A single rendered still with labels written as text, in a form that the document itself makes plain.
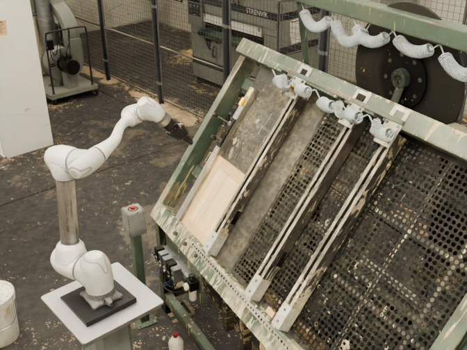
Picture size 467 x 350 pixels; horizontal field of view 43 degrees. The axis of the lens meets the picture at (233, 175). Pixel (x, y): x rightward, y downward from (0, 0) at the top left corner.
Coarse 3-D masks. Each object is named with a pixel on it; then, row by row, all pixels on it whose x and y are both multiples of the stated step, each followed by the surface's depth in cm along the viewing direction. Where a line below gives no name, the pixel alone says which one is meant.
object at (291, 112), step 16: (288, 96) 327; (288, 112) 328; (272, 128) 333; (288, 128) 332; (272, 144) 331; (256, 160) 334; (256, 176) 334; (240, 192) 335; (240, 208) 338; (224, 224) 336; (208, 240) 341; (224, 240) 341
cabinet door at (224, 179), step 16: (224, 160) 364; (208, 176) 370; (224, 176) 359; (240, 176) 348; (208, 192) 365; (224, 192) 354; (192, 208) 371; (208, 208) 360; (224, 208) 349; (192, 224) 366; (208, 224) 355
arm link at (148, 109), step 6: (138, 102) 335; (144, 102) 332; (150, 102) 333; (156, 102) 338; (138, 108) 335; (144, 108) 333; (150, 108) 333; (156, 108) 336; (162, 108) 339; (138, 114) 340; (144, 114) 336; (150, 114) 335; (156, 114) 336; (162, 114) 339; (144, 120) 344; (150, 120) 340; (156, 120) 340
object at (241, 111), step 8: (248, 104) 365; (240, 112) 365; (240, 120) 367; (232, 128) 366; (232, 136) 369; (224, 144) 368; (216, 152) 369; (208, 160) 372; (208, 168) 370; (200, 176) 373; (200, 184) 371; (192, 192) 373; (192, 200) 373; (184, 208) 374; (176, 216) 377
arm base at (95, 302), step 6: (114, 288) 328; (84, 294) 328; (108, 294) 323; (114, 294) 326; (120, 294) 327; (90, 300) 323; (96, 300) 321; (102, 300) 322; (108, 300) 321; (114, 300) 326; (96, 306) 319
